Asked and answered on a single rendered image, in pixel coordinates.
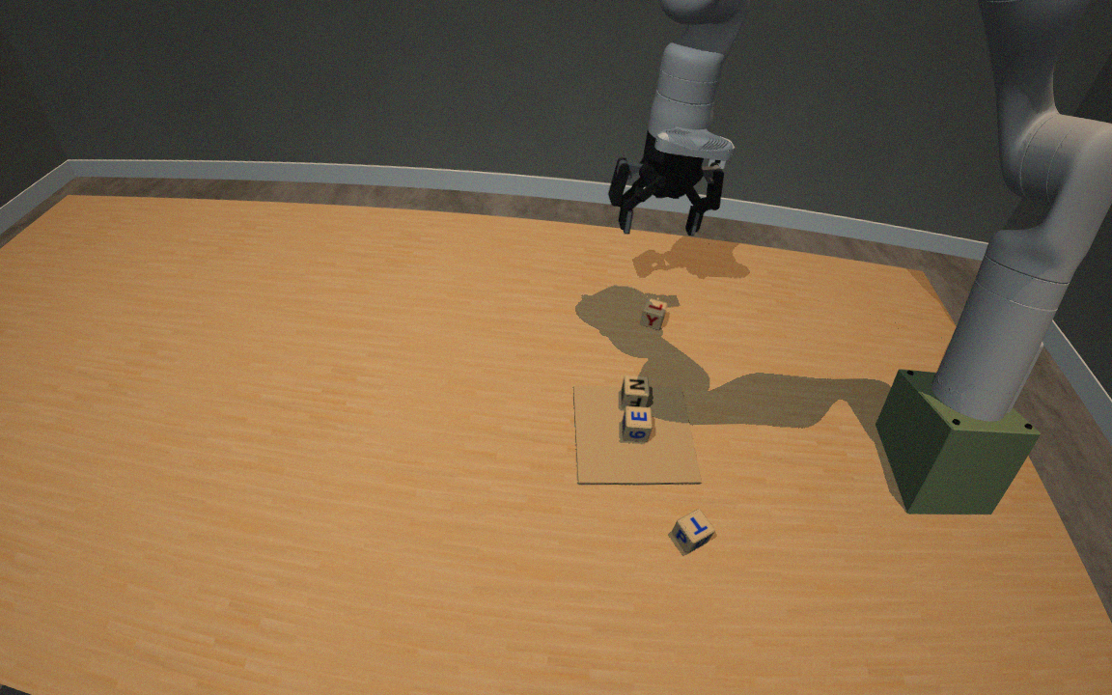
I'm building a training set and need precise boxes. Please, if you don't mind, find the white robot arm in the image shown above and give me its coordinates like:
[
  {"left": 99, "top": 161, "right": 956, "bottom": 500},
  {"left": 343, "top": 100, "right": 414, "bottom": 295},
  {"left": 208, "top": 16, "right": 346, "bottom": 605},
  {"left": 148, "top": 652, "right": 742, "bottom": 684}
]
[{"left": 648, "top": 0, "right": 1112, "bottom": 421}]

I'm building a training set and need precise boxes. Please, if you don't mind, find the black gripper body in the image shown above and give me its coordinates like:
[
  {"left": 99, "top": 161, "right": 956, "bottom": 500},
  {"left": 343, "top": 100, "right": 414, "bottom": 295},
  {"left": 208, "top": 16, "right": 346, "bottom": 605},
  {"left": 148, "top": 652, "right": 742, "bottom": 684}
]
[{"left": 639, "top": 131, "right": 704, "bottom": 199}]

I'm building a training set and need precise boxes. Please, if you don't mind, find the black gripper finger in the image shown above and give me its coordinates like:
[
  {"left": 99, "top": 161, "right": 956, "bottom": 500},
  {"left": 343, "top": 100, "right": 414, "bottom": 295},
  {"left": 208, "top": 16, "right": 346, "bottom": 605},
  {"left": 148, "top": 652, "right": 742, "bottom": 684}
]
[
  {"left": 678, "top": 162, "right": 724, "bottom": 236},
  {"left": 608, "top": 157, "right": 668, "bottom": 234}
]

